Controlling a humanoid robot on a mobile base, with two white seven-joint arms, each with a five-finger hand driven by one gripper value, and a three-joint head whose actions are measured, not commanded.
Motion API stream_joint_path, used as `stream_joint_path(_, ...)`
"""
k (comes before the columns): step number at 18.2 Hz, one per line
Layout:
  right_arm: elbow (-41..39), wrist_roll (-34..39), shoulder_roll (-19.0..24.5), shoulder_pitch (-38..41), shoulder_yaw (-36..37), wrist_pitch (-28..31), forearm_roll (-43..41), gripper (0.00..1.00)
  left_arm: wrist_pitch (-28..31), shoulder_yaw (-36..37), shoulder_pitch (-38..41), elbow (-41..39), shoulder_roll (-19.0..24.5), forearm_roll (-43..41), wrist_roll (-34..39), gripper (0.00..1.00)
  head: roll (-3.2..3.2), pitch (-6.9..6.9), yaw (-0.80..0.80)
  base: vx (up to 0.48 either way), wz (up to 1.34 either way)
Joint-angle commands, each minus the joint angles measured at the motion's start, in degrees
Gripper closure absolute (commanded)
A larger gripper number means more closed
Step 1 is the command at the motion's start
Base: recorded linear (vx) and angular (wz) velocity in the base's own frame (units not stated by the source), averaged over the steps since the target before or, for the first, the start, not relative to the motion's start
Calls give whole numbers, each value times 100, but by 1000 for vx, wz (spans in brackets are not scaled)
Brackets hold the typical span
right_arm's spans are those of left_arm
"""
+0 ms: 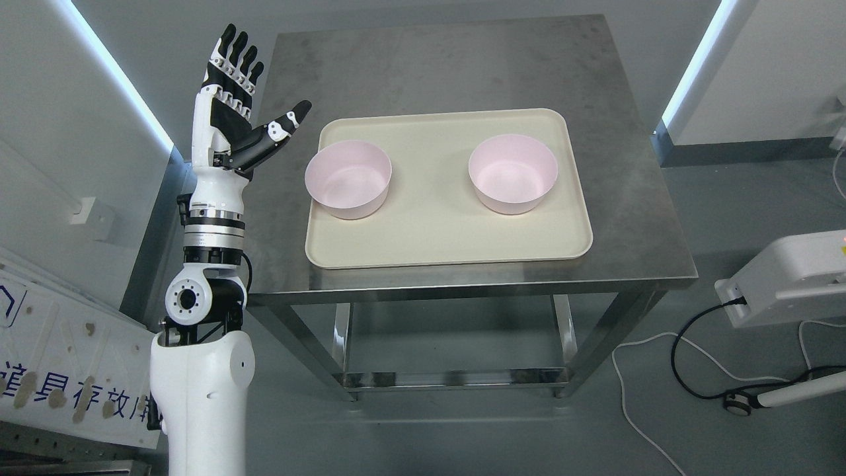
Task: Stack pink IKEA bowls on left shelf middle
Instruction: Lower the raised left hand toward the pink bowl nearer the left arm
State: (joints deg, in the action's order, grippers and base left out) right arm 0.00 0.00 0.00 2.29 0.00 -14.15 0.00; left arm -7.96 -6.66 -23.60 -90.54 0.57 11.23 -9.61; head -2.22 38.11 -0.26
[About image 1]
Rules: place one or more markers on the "black white robotic hand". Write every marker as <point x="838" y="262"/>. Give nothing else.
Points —
<point x="226" y="148"/>

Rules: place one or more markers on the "pink bowl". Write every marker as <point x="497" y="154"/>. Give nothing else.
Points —
<point x="349" y="179"/>
<point x="512" y="173"/>

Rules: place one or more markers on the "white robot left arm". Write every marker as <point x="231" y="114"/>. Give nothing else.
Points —
<point x="202" y="363"/>

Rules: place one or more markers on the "cream plastic tray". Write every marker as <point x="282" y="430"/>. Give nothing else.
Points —
<point x="432" y="214"/>

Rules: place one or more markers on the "stainless steel table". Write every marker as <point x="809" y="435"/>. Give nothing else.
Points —
<point x="568" y="64"/>

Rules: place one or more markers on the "white signboard with blue characters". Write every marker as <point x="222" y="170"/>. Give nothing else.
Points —
<point x="72" y="368"/>

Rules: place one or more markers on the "white caster leg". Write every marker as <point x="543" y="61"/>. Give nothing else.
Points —
<point x="743" y="403"/>

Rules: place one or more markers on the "white device on right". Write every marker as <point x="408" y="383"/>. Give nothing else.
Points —
<point x="795" y="278"/>

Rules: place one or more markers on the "white wall socket box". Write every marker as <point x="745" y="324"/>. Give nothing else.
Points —
<point x="95" y="219"/>

